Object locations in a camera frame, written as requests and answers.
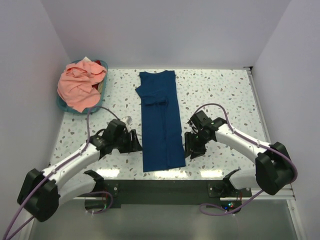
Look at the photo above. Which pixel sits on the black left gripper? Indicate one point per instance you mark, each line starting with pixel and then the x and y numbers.
pixel 130 142

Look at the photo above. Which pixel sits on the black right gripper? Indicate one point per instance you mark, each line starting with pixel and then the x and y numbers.
pixel 195 141

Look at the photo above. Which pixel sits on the dark blue t shirt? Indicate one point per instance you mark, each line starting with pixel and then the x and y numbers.
pixel 162 145

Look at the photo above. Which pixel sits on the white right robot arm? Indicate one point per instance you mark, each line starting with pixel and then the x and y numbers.
pixel 273 167

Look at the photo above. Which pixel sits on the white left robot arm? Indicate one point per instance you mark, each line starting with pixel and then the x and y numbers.
pixel 43 192

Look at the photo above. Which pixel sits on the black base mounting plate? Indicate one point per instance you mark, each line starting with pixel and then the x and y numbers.
pixel 164 192

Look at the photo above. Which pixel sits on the beige garment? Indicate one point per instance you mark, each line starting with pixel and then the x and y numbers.
pixel 100 87

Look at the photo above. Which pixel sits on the teal plastic laundry basket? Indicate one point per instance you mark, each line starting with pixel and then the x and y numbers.
pixel 65 106

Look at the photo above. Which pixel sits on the pink t shirt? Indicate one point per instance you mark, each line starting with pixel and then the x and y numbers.
pixel 77 85

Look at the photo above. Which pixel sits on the dark red garment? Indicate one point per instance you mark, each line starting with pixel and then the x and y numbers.
pixel 99 62

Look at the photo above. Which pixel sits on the aluminium frame rail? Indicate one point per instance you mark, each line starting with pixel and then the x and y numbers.
pixel 285 193

